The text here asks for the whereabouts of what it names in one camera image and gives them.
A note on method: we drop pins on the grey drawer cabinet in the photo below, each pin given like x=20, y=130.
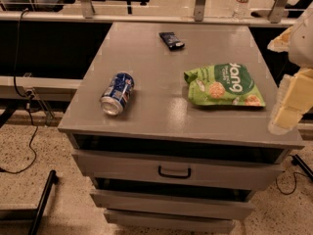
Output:
x=230, y=150

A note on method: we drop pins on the blue pepsi soda can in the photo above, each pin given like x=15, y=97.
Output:
x=116, y=96

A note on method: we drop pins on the black drawer handle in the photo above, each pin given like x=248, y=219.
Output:
x=174, y=174

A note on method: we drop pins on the black metal stand leg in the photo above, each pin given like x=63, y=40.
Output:
x=51, y=180

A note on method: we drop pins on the green chip bag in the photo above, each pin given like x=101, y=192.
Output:
x=223, y=85

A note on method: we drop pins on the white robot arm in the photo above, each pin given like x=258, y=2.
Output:
x=301, y=41

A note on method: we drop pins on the grey metal railing frame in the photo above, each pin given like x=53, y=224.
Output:
x=257, y=12

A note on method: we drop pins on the clear plastic water bottle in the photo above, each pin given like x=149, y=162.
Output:
x=240, y=9

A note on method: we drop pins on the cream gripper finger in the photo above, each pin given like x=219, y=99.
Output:
x=281, y=43
x=294, y=99

